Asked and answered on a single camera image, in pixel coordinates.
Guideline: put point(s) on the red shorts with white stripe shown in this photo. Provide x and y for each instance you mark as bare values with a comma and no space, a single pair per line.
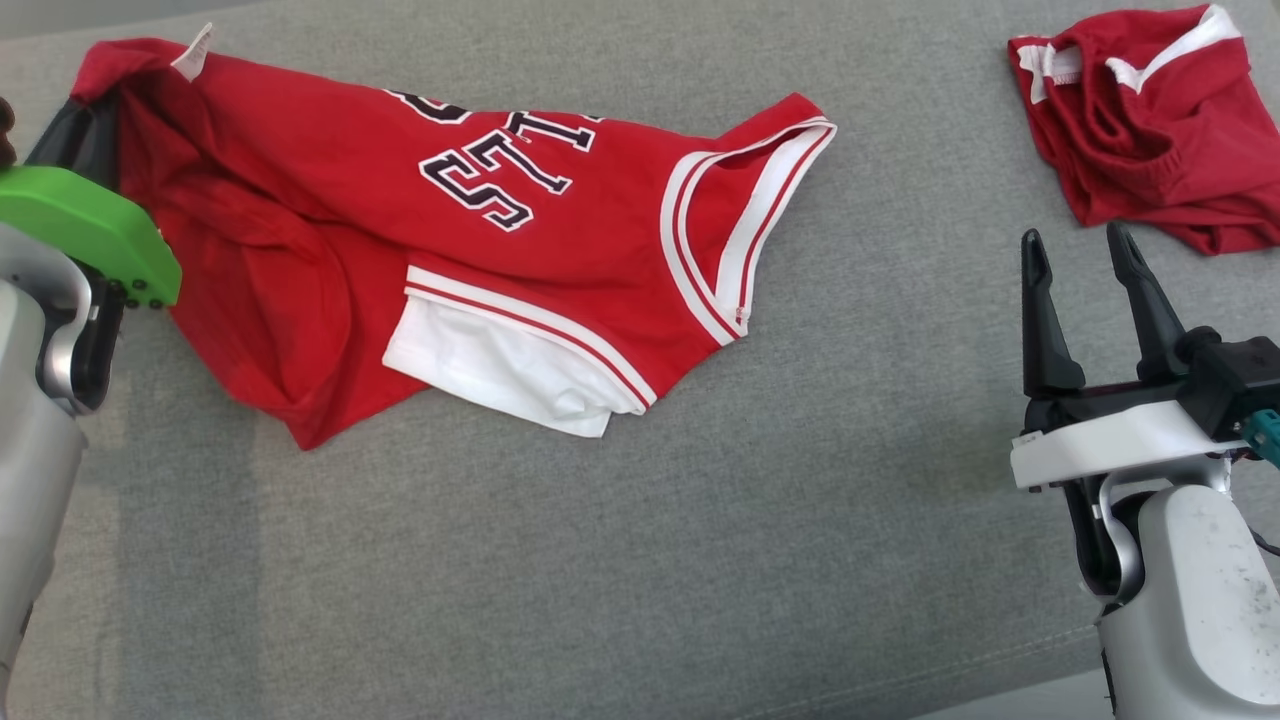
1170,130

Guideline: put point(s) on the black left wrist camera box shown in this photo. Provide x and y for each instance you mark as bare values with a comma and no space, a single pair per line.
5,130

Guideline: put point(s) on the grey fabric sofa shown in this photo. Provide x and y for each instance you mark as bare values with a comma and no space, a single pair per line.
700,550

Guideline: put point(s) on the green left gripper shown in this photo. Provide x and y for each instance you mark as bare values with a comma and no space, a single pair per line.
85,225

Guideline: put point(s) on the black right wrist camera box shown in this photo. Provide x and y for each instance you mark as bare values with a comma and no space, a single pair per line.
1235,380

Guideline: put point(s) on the red jersey with white sleeves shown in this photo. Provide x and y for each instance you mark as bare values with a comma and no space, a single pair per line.
350,220

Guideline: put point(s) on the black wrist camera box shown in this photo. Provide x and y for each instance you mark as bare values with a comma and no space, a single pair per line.
1235,380
5,130

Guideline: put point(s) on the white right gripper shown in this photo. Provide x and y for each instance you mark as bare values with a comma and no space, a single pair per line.
1120,440

